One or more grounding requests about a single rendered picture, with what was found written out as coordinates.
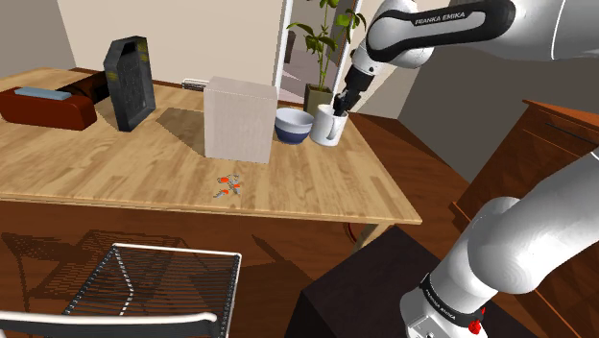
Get green potted plant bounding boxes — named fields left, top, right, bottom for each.
left=286, top=0, right=368, bottom=117

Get white mug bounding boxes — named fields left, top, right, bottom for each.
left=309, top=103, right=350, bottom=148

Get blue and white bowl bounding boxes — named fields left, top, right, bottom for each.
left=274, top=107, right=315, bottom=145

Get white framed standing mirror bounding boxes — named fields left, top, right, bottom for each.
left=273, top=0, right=364, bottom=109

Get pale beige box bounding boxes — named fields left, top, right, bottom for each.
left=203, top=75, right=279, bottom=165

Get small orange and grey keys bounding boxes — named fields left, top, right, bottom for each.
left=213, top=173, right=243, bottom=199

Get brown wooden cabinet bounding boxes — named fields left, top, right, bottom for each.
left=447, top=98, right=599, bottom=338

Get dark robot stand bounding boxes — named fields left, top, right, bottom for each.
left=284, top=226, right=539, bottom=338

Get light wooden table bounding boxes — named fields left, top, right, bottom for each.
left=0, top=66, right=423, bottom=256

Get dark brown box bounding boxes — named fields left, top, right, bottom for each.
left=58, top=72, right=111, bottom=105

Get red-brown case with blue top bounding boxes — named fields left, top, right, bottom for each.
left=0, top=85, right=98, bottom=132

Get small grey wall vent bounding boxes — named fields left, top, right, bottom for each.
left=180, top=78, right=210, bottom=93

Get black wire chair white frame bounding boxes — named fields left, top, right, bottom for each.
left=0, top=241, right=244, bottom=338

